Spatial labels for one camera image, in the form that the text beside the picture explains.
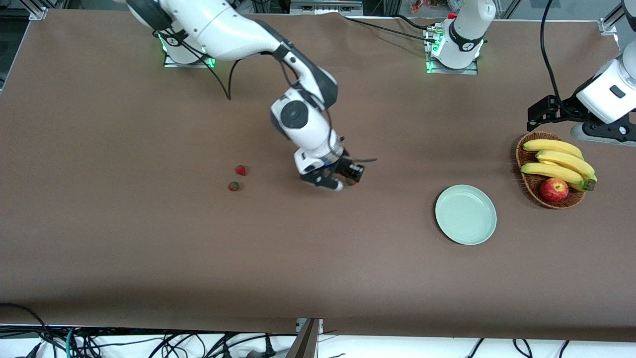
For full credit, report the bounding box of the grey power strip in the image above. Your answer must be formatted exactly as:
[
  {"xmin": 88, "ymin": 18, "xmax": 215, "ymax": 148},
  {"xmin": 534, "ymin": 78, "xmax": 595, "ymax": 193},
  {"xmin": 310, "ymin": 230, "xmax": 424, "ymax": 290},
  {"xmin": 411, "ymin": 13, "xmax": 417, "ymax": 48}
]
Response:
[{"xmin": 290, "ymin": 0, "xmax": 364, "ymax": 15}]

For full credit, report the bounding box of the yellow banana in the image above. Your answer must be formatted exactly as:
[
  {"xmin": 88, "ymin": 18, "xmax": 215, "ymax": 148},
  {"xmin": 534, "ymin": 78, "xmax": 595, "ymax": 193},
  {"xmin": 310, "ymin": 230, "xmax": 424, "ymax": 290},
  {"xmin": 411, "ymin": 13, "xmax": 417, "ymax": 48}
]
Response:
[
  {"xmin": 535, "ymin": 150, "xmax": 597, "ymax": 182},
  {"xmin": 522, "ymin": 139, "xmax": 585, "ymax": 161},
  {"xmin": 520, "ymin": 162, "xmax": 597, "ymax": 192}
]

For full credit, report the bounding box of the red apple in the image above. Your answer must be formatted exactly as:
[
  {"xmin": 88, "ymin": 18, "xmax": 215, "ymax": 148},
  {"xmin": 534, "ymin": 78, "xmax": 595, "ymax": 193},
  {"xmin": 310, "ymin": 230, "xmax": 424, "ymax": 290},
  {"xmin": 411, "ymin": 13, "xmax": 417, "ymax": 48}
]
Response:
[{"xmin": 540, "ymin": 178, "xmax": 570, "ymax": 203}]

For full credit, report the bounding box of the long black table cable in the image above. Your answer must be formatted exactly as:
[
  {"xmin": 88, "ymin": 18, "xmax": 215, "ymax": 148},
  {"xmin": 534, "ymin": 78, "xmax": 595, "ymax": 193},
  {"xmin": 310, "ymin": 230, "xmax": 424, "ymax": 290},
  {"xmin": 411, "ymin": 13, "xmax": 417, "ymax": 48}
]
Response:
[{"xmin": 343, "ymin": 16, "xmax": 439, "ymax": 44}]

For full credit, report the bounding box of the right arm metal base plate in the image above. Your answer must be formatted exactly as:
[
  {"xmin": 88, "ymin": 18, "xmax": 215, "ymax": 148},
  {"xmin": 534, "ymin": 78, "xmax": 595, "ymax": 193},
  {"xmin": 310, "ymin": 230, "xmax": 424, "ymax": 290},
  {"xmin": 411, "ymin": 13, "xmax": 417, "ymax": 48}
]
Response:
[{"xmin": 162, "ymin": 32, "xmax": 218, "ymax": 69}]

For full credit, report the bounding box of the aluminium frame corner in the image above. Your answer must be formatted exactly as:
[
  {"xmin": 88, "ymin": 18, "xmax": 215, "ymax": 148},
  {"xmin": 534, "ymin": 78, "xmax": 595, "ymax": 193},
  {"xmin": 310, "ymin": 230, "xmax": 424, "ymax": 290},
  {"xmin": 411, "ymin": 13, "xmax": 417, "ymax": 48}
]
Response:
[
  {"xmin": 598, "ymin": 0, "xmax": 628, "ymax": 36},
  {"xmin": 27, "ymin": 0, "xmax": 50, "ymax": 21}
]

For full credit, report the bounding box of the short black table cable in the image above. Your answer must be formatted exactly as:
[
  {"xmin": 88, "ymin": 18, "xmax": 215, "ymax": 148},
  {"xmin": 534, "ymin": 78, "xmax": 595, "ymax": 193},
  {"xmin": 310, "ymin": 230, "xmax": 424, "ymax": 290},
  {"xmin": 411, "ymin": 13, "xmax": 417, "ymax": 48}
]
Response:
[{"xmin": 395, "ymin": 13, "xmax": 439, "ymax": 31}]

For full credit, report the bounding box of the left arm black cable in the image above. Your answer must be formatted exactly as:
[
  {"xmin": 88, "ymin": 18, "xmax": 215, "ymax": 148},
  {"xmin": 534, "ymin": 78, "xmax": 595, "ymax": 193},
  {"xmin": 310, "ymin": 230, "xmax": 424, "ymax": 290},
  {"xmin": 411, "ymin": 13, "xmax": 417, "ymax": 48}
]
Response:
[{"xmin": 540, "ymin": 0, "xmax": 592, "ymax": 120}]

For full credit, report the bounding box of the brown wicker basket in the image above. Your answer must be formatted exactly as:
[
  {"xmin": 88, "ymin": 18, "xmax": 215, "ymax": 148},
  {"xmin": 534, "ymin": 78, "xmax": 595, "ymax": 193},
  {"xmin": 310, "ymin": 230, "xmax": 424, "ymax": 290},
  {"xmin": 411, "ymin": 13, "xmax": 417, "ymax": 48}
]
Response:
[{"xmin": 515, "ymin": 131, "xmax": 587, "ymax": 210}]

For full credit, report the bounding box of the pale green round plate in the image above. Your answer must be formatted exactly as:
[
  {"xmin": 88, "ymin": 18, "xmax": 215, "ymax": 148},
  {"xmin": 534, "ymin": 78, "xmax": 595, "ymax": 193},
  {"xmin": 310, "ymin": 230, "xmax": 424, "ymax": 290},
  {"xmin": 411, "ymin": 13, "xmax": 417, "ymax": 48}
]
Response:
[{"xmin": 435, "ymin": 184, "xmax": 497, "ymax": 246}]

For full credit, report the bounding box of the black floor cable loop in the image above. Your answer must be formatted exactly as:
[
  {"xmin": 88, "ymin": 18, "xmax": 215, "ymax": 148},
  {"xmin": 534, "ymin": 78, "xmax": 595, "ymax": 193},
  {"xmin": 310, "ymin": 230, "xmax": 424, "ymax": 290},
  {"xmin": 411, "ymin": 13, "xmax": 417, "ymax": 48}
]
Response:
[{"xmin": 0, "ymin": 302, "xmax": 53, "ymax": 351}]

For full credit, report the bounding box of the aluminium frame post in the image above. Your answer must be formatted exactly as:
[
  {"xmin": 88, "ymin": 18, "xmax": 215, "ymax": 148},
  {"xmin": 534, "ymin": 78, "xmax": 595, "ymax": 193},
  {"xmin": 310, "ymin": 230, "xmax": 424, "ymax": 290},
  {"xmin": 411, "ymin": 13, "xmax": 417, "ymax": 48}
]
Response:
[{"xmin": 286, "ymin": 318, "xmax": 324, "ymax": 358}]

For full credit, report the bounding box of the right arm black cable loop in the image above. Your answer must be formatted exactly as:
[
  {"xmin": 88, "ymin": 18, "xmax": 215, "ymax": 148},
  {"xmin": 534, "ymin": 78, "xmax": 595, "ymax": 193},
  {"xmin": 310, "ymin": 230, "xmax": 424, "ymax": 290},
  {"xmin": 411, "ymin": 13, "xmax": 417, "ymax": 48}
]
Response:
[{"xmin": 175, "ymin": 36, "xmax": 245, "ymax": 101}]

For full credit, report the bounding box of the brown table cover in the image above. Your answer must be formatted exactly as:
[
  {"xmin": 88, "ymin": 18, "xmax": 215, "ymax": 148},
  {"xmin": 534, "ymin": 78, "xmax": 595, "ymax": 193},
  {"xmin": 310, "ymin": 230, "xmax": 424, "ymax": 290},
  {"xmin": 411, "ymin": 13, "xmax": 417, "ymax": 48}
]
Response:
[{"xmin": 0, "ymin": 9, "xmax": 636, "ymax": 344}]

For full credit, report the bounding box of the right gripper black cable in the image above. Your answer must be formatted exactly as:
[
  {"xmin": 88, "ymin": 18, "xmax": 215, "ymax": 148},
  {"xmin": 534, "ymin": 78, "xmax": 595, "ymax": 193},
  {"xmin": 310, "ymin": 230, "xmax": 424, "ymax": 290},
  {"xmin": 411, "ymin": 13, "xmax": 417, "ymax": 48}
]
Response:
[{"xmin": 325, "ymin": 107, "xmax": 378, "ymax": 165}]

